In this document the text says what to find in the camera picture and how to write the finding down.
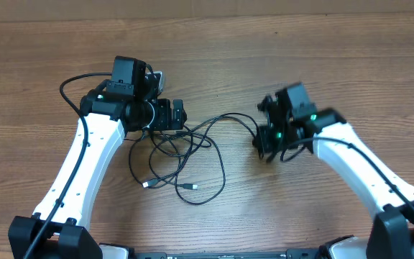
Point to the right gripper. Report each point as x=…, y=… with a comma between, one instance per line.
x=263, y=144

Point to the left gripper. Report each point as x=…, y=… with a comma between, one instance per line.
x=163, y=121

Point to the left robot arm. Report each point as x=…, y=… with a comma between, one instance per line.
x=126, y=101

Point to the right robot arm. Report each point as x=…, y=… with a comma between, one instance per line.
x=295, y=123

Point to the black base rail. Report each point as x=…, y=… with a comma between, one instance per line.
x=225, y=255

